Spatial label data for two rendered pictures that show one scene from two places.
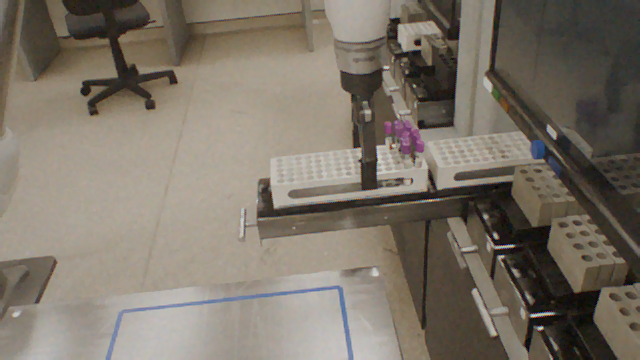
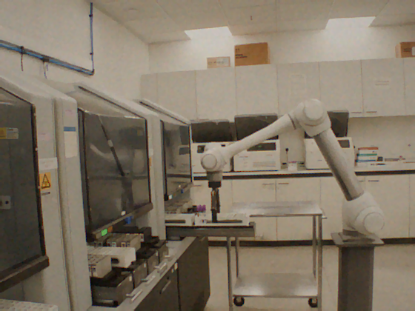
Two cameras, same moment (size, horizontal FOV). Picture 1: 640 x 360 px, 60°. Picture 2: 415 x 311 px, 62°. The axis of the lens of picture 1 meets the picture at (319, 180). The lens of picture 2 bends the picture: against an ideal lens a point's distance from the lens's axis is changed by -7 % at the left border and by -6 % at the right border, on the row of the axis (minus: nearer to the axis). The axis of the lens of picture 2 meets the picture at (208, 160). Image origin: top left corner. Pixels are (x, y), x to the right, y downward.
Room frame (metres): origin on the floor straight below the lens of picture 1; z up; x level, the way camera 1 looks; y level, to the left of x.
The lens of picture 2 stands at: (2.92, 0.34, 1.28)
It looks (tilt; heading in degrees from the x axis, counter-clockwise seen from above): 3 degrees down; 193
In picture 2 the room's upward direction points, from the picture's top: 3 degrees counter-clockwise
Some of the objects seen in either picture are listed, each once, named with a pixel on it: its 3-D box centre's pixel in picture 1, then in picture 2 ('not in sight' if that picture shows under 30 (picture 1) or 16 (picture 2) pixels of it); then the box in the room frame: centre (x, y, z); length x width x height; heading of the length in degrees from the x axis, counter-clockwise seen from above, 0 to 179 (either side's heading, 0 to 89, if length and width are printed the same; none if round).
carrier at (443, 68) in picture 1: (444, 72); (146, 235); (1.32, -0.35, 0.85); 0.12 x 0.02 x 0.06; 2
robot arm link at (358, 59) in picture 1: (360, 51); (214, 175); (0.91, -0.09, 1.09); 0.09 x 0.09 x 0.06
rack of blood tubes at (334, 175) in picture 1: (347, 176); (222, 220); (0.91, -0.06, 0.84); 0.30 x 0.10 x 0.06; 92
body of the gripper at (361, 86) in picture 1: (361, 90); (215, 189); (0.91, -0.09, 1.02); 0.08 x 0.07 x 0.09; 2
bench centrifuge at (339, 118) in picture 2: not in sight; (327, 139); (-1.72, 0.77, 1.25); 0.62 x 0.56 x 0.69; 1
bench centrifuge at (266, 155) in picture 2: not in sight; (257, 141); (-1.69, -0.08, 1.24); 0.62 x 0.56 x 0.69; 2
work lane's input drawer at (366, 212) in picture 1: (415, 191); (198, 229); (0.92, -0.19, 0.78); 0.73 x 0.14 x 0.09; 92
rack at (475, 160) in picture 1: (505, 159); (168, 221); (0.92, -0.37, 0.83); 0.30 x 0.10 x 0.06; 92
